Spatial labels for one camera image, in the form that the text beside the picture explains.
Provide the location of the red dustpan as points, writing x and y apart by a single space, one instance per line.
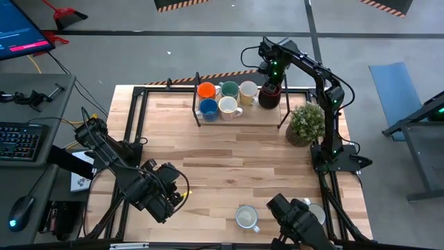
64 14

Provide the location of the orange mug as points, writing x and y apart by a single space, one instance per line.
207 91

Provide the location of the black clamp tool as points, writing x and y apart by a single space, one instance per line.
33 99

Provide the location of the computer monitor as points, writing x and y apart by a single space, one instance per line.
21 31

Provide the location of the potted plant woven pot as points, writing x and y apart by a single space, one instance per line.
307 125

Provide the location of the red metal stand foot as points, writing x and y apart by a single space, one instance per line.
52 36

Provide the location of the dark mug red interior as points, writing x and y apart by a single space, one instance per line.
270 102

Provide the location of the grey desk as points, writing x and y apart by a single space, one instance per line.
21 180
21 79

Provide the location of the black equipment bundle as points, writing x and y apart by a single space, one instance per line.
64 218

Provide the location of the blue and white mug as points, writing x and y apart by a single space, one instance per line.
209 108

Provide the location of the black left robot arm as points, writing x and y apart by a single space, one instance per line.
104 149

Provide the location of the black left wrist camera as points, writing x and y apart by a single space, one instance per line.
169 173

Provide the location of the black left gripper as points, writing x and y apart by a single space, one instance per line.
152 203

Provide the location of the hazard-striped black mat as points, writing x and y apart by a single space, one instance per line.
392 5
222 78
173 3

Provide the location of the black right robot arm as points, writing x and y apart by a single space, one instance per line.
312 67

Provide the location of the black bar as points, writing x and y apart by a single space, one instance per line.
69 163

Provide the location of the green mug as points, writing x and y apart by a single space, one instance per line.
229 89

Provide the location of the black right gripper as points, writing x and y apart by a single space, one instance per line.
275 68

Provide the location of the grey metal table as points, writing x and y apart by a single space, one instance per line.
416 152

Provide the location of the white printed box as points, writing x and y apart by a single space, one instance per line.
81 182

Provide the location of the black and white patterned mug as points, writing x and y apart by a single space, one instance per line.
317 212

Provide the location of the blue floor mat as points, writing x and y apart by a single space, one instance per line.
395 93

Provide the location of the black aluminium rig frame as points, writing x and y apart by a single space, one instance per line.
135 104

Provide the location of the black keyboard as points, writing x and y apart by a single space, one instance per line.
19 142

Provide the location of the black computer mouse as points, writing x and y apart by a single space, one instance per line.
21 212

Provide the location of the cream mug reddish pattern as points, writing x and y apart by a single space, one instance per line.
227 106

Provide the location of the beige lattice patterned mug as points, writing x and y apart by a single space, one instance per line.
248 91

